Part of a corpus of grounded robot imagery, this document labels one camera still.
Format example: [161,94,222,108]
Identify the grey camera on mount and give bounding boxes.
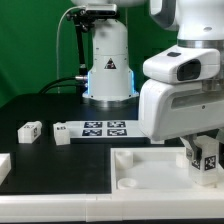
[85,4,117,16]

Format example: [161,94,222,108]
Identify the white marker base plate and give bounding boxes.
[66,120,144,138]

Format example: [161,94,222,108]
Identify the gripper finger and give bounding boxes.
[181,135,202,161]

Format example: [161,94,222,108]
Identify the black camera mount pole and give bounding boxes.
[66,9,94,81]

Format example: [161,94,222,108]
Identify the black cables at base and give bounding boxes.
[38,75,88,95]

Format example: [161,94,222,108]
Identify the white square table top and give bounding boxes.
[111,147,224,201]

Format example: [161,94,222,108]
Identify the white front wall rail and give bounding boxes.
[0,189,224,223]

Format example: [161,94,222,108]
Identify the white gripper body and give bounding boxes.
[138,45,224,141]

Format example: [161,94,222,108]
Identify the grey cable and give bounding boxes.
[55,4,87,94]

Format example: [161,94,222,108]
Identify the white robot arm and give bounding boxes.
[71,0,224,161]

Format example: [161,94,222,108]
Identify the white left wall piece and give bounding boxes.
[0,153,11,185]

